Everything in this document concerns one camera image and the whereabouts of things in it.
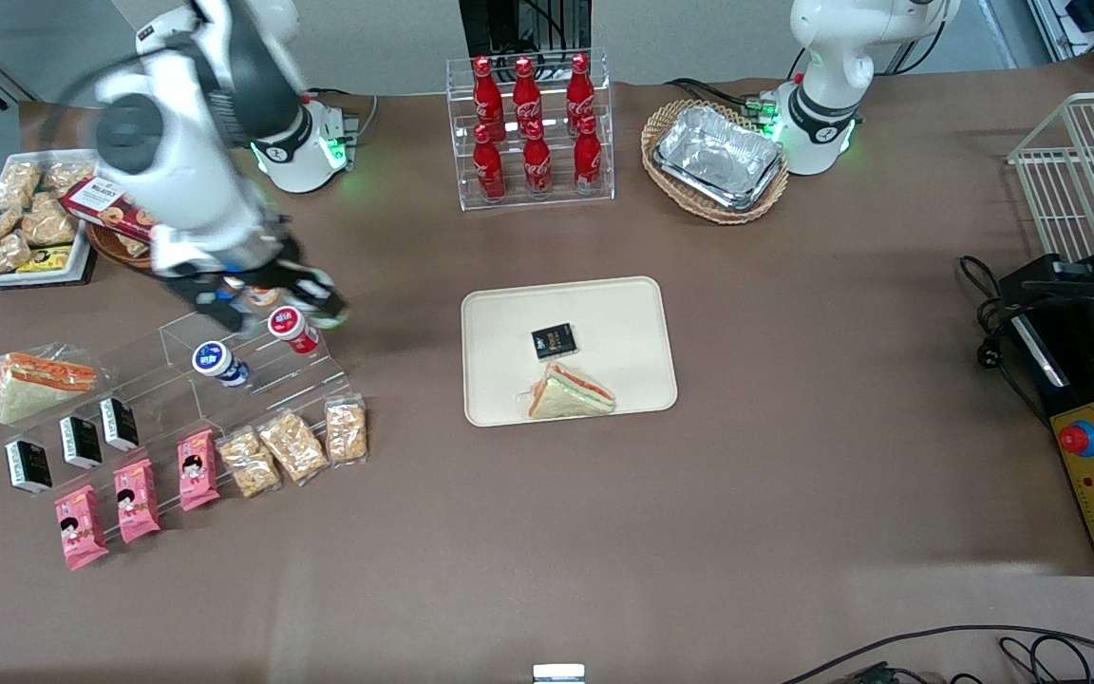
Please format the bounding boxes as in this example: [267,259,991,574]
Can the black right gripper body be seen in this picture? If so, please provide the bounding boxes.
[162,242,293,329]

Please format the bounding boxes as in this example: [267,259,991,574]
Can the red gum bottle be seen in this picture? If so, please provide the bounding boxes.
[268,309,321,355]

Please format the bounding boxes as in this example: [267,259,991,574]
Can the blue gum bottle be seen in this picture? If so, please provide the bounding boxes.
[192,340,252,389]

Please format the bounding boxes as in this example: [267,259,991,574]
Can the white rectangular snack tray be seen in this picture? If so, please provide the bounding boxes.
[0,149,99,286]

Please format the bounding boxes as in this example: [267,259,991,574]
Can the beige serving tray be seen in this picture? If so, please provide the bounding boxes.
[461,275,679,428]

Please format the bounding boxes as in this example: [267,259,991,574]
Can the clear acrylic stepped display stand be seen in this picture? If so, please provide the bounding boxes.
[0,304,368,504]

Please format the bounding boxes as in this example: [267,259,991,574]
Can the black control box yellow panel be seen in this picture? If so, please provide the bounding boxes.
[998,255,1094,578]

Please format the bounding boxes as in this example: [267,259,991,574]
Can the dark brown wicker basket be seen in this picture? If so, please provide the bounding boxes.
[86,223,168,273]

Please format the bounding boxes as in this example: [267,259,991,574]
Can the clear bag of nut snack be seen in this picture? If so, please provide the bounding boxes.
[217,427,282,500]
[256,408,330,486]
[324,394,368,466]

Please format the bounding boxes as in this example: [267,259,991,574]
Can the red cookie box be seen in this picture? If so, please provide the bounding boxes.
[60,177,164,244]

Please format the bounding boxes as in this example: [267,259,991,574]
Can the yellow snack packet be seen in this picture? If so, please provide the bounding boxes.
[15,245,74,276]

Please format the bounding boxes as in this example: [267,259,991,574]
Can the small black white box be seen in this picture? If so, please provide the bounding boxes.
[99,397,141,452]
[59,416,104,470]
[4,439,54,496]

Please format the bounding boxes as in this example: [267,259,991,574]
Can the pink snack pack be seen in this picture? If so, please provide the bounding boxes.
[113,458,161,545]
[177,429,222,513]
[54,484,111,572]

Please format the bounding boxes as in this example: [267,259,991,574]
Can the red cola bottle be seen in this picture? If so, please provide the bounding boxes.
[471,55,507,143]
[566,52,596,129]
[512,57,546,136]
[573,114,605,195]
[520,122,555,199]
[471,123,508,204]

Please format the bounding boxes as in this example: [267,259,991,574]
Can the wrapped triangle sandwich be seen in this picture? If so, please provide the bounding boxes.
[515,361,617,422]
[0,344,102,426]

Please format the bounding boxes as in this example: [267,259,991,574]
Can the metal shelf with equipment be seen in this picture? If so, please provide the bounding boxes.
[1027,0,1094,69]

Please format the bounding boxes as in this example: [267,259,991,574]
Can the black box with gold print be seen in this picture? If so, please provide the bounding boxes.
[531,323,578,362]

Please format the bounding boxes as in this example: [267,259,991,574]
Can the clear acrylic bottle rack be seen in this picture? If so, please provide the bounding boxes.
[445,49,616,212]

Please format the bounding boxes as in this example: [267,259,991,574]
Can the light wicker basket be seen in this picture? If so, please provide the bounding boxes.
[640,99,791,226]

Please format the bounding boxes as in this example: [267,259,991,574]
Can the stack of foil trays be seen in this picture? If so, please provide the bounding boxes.
[653,104,786,213]

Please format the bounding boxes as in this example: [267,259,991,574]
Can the white wire basket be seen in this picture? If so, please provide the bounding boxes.
[1007,90,1094,263]

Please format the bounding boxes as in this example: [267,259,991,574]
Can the black cable with plug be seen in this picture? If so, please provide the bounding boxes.
[958,255,1051,425]

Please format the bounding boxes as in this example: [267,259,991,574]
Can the grey cable at arm base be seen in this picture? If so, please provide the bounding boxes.
[305,87,380,143]

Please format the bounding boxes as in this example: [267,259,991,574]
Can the black equipment frame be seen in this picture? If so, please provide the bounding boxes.
[459,0,594,60]

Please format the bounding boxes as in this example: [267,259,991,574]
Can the long black cable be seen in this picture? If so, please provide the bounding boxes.
[780,624,1094,684]

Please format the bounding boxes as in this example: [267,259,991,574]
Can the looped black cable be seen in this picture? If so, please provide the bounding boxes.
[998,635,1094,684]

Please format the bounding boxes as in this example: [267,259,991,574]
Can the black cable at arm base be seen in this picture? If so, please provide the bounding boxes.
[666,78,778,121]

